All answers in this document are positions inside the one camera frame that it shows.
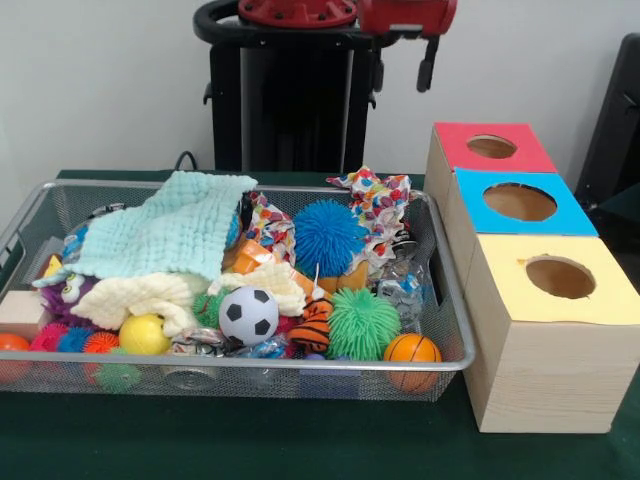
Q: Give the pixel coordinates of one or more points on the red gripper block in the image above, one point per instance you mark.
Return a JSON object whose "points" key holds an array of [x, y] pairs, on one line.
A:
{"points": [[405, 15]]}

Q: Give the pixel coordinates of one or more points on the colourful polka dot cloth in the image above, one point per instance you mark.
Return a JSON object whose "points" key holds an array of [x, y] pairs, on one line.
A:
{"points": [[375, 200]]}

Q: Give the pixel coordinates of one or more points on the orange tiger striped toy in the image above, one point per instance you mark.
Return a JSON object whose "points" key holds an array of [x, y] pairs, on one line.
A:
{"points": [[310, 325]]}

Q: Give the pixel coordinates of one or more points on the orange basketball toy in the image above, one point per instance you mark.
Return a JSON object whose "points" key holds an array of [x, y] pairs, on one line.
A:
{"points": [[411, 350]]}

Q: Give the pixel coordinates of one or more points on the cream yellow cloth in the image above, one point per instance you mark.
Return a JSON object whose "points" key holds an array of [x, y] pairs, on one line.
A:
{"points": [[140, 295]]}

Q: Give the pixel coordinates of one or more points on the wooden box with three holes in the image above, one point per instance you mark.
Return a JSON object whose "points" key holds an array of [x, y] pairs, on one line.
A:
{"points": [[550, 370]]}

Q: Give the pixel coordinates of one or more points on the clear mesh bin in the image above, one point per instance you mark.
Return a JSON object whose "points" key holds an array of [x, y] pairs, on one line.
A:
{"points": [[60, 205]]}

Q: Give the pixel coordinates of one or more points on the blue spiky ball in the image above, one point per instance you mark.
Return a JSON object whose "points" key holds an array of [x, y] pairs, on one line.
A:
{"points": [[328, 238]]}

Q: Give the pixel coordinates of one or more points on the black upright panel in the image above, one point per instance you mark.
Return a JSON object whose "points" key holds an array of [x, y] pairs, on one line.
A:
{"points": [[615, 130]]}

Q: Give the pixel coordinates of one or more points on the green spiky ball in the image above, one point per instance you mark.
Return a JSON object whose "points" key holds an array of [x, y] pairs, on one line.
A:
{"points": [[362, 325]]}

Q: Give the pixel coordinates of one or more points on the mint green waffle cloth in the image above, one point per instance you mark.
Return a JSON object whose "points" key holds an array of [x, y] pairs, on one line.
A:
{"points": [[170, 230]]}

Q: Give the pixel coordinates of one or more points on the black and white soccer ball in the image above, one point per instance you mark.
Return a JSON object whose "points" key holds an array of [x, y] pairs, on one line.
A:
{"points": [[248, 316]]}

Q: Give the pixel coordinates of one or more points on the yellow ball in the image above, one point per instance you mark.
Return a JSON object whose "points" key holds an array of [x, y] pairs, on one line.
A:
{"points": [[143, 335]]}

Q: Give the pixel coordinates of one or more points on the dark green table cloth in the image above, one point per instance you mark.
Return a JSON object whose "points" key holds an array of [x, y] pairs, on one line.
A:
{"points": [[300, 440]]}

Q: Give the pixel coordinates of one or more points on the purple plush toy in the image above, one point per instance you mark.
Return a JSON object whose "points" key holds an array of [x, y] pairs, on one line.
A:
{"points": [[65, 295]]}

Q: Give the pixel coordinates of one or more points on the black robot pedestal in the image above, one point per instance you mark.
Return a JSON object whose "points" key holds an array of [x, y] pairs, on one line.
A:
{"points": [[290, 110]]}

